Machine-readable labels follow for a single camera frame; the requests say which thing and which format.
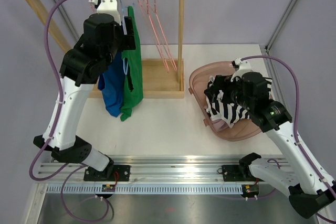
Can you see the green tank top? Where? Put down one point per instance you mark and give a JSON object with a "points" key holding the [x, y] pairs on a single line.
{"points": [[133, 85]]}

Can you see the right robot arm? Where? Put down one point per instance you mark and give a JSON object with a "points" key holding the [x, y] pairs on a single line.
{"points": [[312, 188]]}

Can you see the blue tank top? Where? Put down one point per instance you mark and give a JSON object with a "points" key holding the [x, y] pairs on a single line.
{"points": [[111, 85]]}

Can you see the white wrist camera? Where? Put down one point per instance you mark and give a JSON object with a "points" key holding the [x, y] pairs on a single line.
{"points": [[107, 7], [241, 67]]}

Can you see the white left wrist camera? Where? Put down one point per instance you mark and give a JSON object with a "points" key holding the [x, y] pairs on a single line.
{"points": [[107, 7]]}

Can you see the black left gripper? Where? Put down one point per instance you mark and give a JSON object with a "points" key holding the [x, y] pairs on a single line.
{"points": [[126, 41]]}

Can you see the black white striped tank top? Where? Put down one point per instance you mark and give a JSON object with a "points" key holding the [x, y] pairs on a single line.
{"points": [[255, 98]]}

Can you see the aluminium frame post right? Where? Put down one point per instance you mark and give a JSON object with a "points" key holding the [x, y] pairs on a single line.
{"points": [[280, 25]]}

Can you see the aluminium frame post left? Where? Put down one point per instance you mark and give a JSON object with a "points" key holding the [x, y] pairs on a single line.
{"points": [[66, 33]]}

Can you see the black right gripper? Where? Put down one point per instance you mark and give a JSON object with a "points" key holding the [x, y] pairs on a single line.
{"points": [[222, 82]]}

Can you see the pink translucent plastic basin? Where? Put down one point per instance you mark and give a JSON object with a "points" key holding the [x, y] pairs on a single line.
{"points": [[198, 80]]}

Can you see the pink wire hanger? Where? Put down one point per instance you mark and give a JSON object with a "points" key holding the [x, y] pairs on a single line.
{"points": [[164, 42]]}

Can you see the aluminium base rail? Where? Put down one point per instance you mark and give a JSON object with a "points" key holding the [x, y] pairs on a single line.
{"points": [[150, 175]]}

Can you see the pale pink tank top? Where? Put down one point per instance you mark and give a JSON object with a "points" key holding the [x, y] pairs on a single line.
{"points": [[219, 125]]}

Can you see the light blue wire hanger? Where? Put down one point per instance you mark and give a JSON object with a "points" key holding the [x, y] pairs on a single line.
{"points": [[123, 11]]}

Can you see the wooden clothes rack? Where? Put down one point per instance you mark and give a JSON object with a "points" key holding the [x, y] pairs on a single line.
{"points": [[157, 84]]}

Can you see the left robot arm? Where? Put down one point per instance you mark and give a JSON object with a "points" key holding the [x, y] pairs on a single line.
{"points": [[81, 68]]}

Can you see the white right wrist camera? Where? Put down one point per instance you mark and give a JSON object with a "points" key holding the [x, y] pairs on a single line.
{"points": [[241, 67]]}

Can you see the aluminium frame post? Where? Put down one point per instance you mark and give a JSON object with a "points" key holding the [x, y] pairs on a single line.
{"points": [[66, 33], [280, 25]]}

